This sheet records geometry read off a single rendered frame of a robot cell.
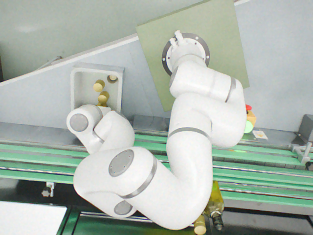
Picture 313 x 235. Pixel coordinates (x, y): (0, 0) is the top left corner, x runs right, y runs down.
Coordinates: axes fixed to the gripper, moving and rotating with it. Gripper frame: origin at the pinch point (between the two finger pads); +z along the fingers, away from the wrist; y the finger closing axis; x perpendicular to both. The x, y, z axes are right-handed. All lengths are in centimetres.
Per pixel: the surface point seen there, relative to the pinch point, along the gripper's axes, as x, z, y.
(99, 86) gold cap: 8.6, -3.4, 0.0
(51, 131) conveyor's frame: -10.8, 3.8, -19.0
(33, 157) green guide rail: -16.7, -10.9, -19.1
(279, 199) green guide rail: -26, -7, 68
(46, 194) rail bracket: -27.9, -13.8, -13.4
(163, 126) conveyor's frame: -3.6, -1.6, 23.6
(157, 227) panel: -36.4, -14.4, 24.4
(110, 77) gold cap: 12.1, -1.8, 3.3
